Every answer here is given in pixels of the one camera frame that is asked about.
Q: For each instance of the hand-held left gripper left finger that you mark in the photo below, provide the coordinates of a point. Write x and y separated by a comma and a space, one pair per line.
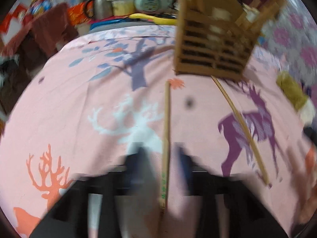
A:
138, 163

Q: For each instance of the brown wooden chopstick holder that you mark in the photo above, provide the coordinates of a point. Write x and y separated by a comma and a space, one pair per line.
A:
210, 44

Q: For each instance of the yellow-green cloth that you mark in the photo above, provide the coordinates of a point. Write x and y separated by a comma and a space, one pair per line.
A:
293, 93

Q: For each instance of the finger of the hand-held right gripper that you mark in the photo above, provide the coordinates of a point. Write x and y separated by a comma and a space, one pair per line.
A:
309, 133

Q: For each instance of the dark red cloth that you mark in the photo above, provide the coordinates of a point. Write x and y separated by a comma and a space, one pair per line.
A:
49, 27

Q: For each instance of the pale green rice cooker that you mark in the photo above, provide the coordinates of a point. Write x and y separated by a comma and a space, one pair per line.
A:
149, 0

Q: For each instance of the group of blue cans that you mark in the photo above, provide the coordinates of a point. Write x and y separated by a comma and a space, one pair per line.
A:
39, 5

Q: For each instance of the pink deer printed bedsheet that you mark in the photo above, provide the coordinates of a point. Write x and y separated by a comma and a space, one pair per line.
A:
74, 104

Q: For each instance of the stainless steel kettle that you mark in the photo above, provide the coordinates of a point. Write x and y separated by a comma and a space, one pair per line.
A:
100, 5

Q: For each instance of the green print wooden chopstick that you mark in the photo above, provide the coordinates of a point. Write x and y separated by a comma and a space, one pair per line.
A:
166, 141

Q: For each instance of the orange red snack bag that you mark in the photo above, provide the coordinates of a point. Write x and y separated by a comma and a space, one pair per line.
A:
78, 13

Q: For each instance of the purple floral cloth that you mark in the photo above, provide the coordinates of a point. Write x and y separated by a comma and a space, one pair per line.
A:
297, 49

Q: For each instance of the person's right hand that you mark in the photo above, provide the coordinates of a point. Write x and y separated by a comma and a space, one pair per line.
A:
305, 203

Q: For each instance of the yellow plastic ladle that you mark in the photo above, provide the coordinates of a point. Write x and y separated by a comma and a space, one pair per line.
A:
153, 18

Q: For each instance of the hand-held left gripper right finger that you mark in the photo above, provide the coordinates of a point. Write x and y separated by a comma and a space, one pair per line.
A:
183, 163

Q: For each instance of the cream plastic container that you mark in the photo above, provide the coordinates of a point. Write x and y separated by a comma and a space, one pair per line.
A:
122, 6

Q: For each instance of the blue tray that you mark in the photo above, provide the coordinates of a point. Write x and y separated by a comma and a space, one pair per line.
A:
111, 22

